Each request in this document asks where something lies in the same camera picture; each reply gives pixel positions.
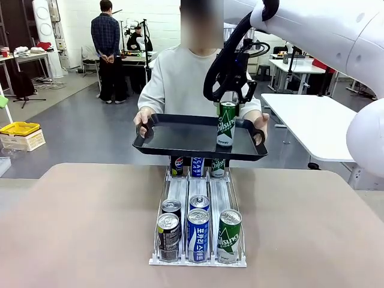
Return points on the person's left forearm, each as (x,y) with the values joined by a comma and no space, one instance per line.
(252,108)

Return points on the clear plastic bowl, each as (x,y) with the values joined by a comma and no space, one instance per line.
(12,152)

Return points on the cluttered white side table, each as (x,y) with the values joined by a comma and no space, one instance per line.
(30,55)

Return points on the person's right hand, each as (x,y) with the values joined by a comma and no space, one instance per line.
(141,120)

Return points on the person's left hand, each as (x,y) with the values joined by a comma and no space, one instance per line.
(262,124)

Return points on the black Pepsi display can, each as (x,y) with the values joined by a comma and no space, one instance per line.
(177,165)

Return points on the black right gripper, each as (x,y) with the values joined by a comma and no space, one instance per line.
(238,70)

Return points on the black serving tray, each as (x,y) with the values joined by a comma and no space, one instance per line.
(186,135)

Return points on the green Chilsung cider can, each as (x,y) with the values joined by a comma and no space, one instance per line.
(227,129)
(229,237)

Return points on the black stool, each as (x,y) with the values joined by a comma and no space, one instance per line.
(263,72)

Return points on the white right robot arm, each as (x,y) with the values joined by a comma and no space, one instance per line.
(330,24)

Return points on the yellow crate lid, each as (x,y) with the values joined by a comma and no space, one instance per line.
(19,128)

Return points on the person in light sweatshirt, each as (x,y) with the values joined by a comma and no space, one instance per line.
(177,78)

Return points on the green Chilsung display can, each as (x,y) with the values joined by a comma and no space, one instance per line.
(217,168)

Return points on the man in dark plaid shirt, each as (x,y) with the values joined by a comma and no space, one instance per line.
(108,45)

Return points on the large white table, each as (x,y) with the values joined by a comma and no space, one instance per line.
(309,126)

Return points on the black tripod stand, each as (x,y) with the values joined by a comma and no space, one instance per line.
(24,87)

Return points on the white standing air conditioner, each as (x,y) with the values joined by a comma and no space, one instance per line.
(45,30)

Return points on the red cloth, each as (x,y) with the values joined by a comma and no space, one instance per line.
(44,46)

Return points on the person's right forearm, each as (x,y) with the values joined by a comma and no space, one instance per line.
(148,99)

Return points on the red cup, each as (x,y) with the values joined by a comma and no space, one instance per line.
(4,53)

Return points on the white background desk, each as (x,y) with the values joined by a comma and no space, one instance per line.
(297,67)

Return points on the black camera pole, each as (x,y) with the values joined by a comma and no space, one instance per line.
(292,66)

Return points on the white plastic crate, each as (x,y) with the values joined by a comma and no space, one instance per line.
(27,142)

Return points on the white can dispenser rack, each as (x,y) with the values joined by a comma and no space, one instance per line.
(198,184)

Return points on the seated person in black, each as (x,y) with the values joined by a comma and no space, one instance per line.
(135,40)

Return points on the blue Pocari Sweat display can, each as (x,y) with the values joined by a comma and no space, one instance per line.
(198,166)

